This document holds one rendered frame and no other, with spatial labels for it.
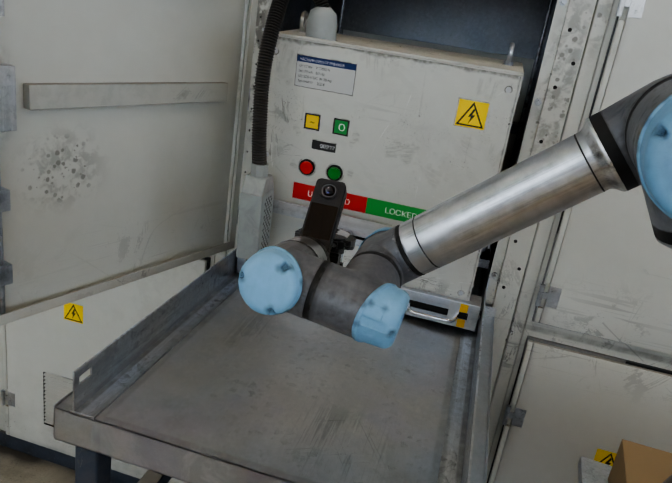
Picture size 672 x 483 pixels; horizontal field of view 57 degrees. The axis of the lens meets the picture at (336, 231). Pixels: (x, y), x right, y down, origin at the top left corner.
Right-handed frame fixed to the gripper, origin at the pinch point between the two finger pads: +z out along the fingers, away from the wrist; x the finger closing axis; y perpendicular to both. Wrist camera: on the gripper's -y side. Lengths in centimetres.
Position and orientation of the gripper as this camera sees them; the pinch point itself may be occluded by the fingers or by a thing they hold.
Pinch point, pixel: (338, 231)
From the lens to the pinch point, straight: 103.2
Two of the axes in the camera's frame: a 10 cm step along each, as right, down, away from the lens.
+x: 9.6, 1.9, -2.1
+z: 2.3, -1.1, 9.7
